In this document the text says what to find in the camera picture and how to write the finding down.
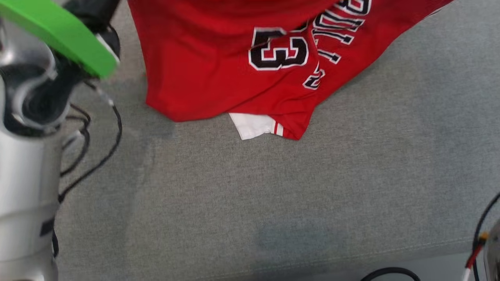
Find black floor cable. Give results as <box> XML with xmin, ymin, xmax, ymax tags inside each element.
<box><xmin>359</xmin><ymin>267</ymin><xmax>421</xmax><ymax>281</ymax></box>

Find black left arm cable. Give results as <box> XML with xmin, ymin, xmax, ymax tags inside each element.
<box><xmin>58</xmin><ymin>80</ymin><xmax>123</xmax><ymax>203</ymax></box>
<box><xmin>61</xmin><ymin>103</ymin><xmax>92</xmax><ymax>176</ymax></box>

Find red white wire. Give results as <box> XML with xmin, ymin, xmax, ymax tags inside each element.
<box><xmin>463</xmin><ymin>231</ymin><xmax>489</xmax><ymax>281</ymax></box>

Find red basketball shorts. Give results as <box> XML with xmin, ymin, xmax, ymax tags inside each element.
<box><xmin>127</xmin><ymin>0</ymin><xmax>455</xmax><ymax>141</ymax></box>

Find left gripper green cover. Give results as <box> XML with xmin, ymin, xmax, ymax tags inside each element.
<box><xmin>0</xmin><ymin>0</ymin><xmax>121</xmax><ymax>78</ymax></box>

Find grey fabric sofa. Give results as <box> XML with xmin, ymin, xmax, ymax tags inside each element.
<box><xmin>0</xmin><ymin>0</ymin><xmax>500</xmax><ymax>281</ymax></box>

